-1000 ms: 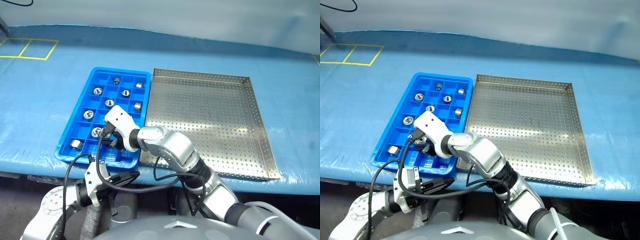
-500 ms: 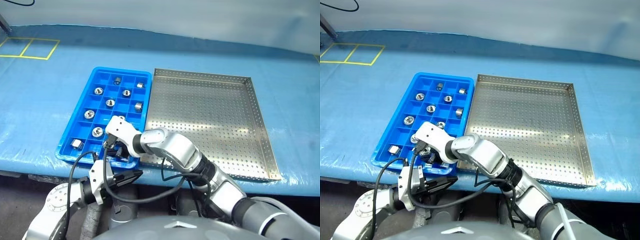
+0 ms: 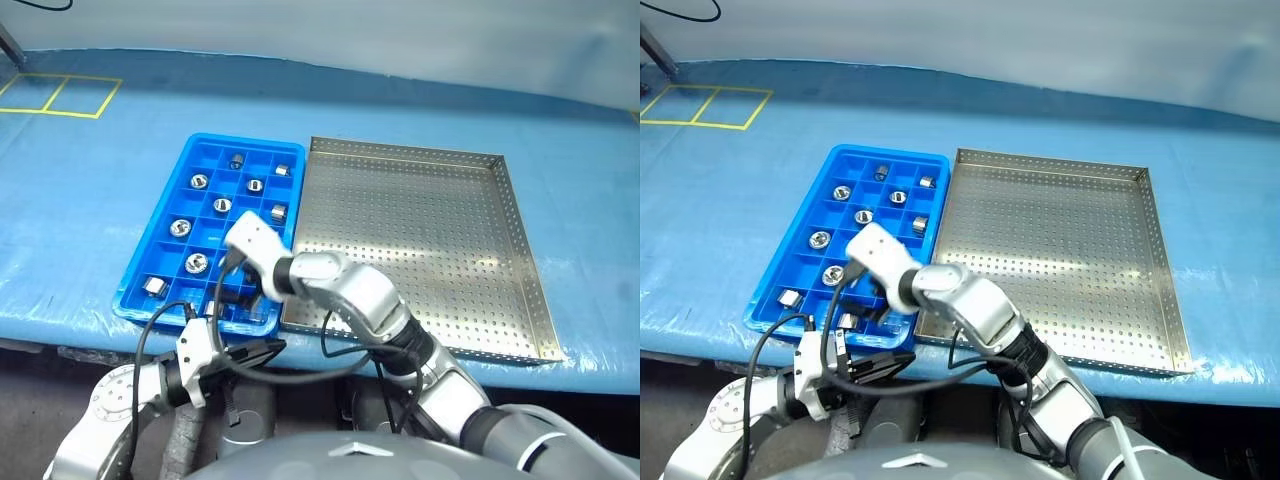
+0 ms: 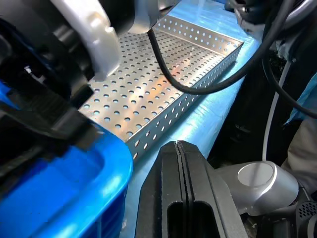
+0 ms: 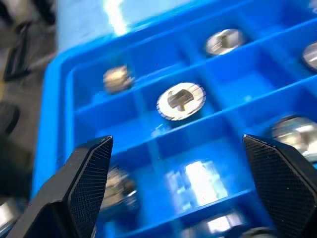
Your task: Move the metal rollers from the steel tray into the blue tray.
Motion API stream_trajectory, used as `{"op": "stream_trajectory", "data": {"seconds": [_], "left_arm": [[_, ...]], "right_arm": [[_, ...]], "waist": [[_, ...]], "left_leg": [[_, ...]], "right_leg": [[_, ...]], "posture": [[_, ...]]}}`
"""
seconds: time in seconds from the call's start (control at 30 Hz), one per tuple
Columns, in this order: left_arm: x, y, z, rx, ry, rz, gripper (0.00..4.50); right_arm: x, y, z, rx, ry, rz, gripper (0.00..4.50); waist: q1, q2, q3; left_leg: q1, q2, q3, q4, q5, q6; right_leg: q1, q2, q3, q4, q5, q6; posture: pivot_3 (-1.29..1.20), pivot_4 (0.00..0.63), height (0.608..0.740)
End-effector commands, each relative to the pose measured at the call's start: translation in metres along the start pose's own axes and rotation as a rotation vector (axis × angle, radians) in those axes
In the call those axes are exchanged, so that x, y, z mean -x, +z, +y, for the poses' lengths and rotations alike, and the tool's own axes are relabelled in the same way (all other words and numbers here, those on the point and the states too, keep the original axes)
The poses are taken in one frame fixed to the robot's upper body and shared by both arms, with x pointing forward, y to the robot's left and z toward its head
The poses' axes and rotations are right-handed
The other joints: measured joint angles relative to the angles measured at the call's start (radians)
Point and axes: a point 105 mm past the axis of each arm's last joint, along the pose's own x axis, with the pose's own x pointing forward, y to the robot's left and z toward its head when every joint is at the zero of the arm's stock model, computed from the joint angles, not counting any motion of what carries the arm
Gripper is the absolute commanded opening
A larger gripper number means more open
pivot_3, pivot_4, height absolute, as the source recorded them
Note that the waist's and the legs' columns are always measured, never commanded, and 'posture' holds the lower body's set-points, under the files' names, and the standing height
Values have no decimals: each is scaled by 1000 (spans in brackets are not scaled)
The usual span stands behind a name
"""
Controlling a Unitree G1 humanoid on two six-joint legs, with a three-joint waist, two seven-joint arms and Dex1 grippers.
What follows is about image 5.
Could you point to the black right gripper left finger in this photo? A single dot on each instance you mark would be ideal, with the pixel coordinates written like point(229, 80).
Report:
point(74, 193)

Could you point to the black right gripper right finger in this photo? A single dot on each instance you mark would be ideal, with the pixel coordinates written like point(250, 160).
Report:
point(280, 188)

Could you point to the blue compartment tray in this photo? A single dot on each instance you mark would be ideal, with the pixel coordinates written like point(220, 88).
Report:
point(247, 81)

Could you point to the perforated stainless steel tray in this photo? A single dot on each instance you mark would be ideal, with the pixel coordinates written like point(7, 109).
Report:
point(22, 99)

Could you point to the metal nut in blue tray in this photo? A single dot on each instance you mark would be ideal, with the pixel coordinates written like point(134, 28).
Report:
point(224, 41)
point(116, 78)

